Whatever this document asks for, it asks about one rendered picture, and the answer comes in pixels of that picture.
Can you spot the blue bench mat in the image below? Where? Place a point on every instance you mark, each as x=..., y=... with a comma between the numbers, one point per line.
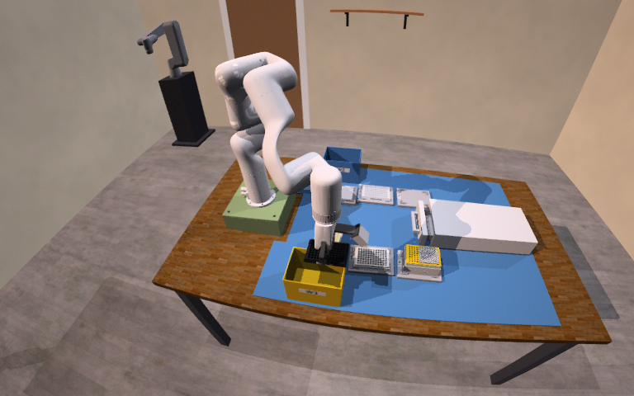
x=476, y=287

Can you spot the yellow open-top bin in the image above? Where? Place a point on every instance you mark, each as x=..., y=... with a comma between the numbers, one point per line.
x=327, y=280

